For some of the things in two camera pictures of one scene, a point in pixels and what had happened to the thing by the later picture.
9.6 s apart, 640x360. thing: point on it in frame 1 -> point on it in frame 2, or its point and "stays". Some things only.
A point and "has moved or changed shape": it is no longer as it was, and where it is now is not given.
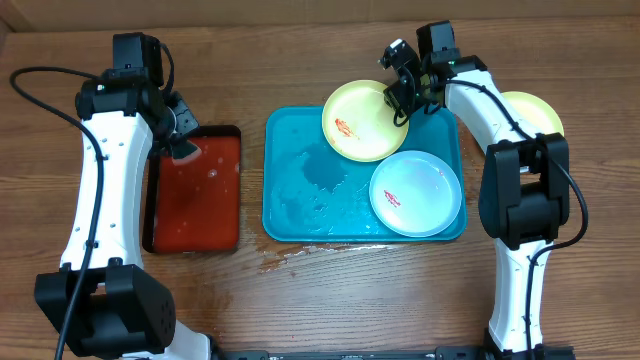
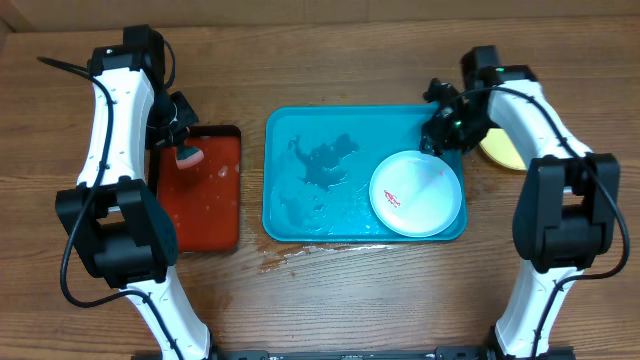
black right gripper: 404,98 -> 441,133
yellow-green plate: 358,122 has moved or changed shape
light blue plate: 415,194 stays
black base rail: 440,353 stays
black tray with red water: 195,207 stays
